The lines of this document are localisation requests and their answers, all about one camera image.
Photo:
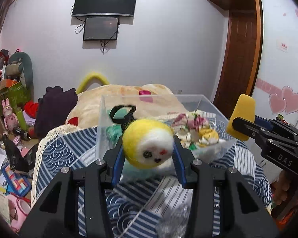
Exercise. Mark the colourful block puzzle tray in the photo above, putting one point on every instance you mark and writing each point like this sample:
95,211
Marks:
16,179

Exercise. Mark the green cardboard box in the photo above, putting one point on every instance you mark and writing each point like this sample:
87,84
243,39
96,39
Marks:
13,94

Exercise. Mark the black flashlight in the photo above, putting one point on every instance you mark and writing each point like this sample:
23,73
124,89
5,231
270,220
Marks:
22,133

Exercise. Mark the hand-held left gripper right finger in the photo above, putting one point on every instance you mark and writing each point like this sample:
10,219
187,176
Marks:
178,161

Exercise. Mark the pink heart stickers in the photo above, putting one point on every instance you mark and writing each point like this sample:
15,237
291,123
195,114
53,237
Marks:
285,100

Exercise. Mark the yellow sponge block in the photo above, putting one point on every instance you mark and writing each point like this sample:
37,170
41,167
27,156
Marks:
242,114

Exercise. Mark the grey neck pillow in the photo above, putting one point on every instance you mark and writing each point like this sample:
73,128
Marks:
24,62

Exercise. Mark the brown wooden door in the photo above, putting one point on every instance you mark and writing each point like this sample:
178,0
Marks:
237,59

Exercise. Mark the person's right hand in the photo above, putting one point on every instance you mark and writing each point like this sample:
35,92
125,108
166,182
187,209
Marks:
281,188

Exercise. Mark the dark purple garment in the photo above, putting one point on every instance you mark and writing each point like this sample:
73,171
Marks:
55,111

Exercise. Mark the small black wall monitor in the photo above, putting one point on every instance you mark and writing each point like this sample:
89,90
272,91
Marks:
101,28

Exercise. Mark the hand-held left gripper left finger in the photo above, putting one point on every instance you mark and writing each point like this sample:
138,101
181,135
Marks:
117,162

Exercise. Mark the blue white wave-pattern cloth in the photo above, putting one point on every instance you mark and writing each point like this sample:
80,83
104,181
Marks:
144,203

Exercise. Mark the large black wall television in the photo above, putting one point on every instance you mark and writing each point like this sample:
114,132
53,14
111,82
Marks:
104,0

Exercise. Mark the yellow curved pillow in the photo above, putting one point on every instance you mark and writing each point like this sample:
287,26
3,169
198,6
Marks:
93,78

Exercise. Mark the wooden wardrobe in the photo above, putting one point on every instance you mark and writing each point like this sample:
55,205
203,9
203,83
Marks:
263,42

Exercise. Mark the pink bunny toy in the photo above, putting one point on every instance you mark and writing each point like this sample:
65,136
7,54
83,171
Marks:
8,114

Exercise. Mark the red cloth item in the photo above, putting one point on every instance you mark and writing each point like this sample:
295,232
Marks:
31,109

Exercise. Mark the yellow white felt doll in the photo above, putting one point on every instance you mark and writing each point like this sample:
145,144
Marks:
146,143

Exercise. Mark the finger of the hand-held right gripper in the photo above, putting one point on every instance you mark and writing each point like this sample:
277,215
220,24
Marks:
248,127
264,122

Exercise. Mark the clear plastic storage box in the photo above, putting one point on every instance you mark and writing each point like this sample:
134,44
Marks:
203,104

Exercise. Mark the floral fabric bundle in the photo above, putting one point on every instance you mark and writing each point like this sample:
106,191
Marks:
196,131

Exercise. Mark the beige printed blanket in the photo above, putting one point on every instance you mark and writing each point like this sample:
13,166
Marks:
129,96

